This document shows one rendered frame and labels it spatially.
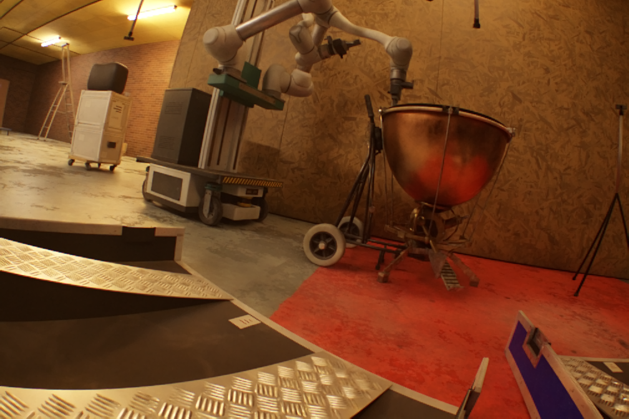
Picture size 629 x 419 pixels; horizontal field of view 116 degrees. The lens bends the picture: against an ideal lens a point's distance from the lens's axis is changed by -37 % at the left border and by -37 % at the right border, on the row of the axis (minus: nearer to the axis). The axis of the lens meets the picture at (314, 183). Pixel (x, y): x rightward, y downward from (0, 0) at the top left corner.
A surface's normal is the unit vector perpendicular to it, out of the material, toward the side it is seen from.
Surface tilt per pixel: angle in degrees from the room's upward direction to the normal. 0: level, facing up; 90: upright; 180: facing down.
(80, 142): 90
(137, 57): 90
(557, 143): 90
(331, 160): 90
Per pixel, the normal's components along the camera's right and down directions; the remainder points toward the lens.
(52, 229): 0.79, 0.16
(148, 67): -0.28, -0.02
